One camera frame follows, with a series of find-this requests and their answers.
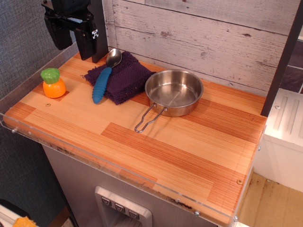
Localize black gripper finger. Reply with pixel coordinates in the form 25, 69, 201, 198
74, 23, 98, 60
45, 16, 72, 50

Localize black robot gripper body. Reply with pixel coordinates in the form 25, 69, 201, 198
42, 0, 96, 31

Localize blue handled metal spoon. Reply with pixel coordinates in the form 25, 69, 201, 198
92, 48, 122, 104

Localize orange toy carrot green top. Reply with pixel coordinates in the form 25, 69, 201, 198
40, 68, 66, 98

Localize purple knitted cloth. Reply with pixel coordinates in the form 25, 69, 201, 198
84, 52, 154, 105

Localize stainless steel pan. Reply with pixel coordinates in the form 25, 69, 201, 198
134, 69, 204, 133

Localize grey toy fridge cabinet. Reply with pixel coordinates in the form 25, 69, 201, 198
42, 144, 218, 227

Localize silver dispenser button panel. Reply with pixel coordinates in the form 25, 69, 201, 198
95, 186, 153, 227

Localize yellow cloth bottom left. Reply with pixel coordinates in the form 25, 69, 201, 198
12, 217, 37, 227

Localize white cabinet at right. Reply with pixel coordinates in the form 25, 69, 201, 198
253, 89, 303, 192

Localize dark left upright post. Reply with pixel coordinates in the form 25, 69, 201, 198
89, 0, 108, 63

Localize dark upright post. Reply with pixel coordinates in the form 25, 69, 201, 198
89, 0, 108, 63
261, 0, 303, 117

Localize dark right upright post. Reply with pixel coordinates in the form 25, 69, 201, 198
261, 0, 303, 117

